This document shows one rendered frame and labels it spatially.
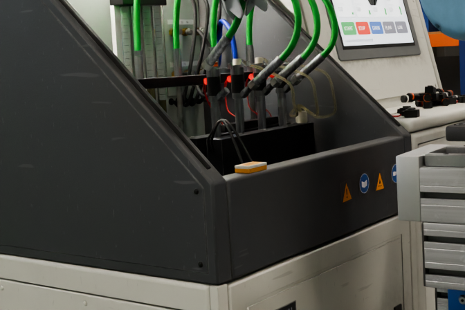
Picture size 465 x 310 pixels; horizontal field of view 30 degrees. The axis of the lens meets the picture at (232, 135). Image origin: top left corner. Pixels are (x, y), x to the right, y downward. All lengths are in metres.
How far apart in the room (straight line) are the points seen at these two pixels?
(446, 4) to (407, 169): 0.26
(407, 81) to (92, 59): 1.18
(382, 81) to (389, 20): 0.20
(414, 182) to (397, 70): 1.22
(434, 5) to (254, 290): 0.60
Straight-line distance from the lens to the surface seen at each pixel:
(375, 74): 2.28
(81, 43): 1.48
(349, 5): 2.25
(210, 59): 1.63
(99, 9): 1.90
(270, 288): 1.46
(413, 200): 1.20
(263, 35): 2.04
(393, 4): 2.47
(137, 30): 1.86
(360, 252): 1.73
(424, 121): 1.96
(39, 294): 1.65
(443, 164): 1.20
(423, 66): 2.54
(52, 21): 1.53
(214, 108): 1.73
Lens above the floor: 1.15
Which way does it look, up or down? 5 degrees down
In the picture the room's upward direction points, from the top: 3 degrees counter-clockwise
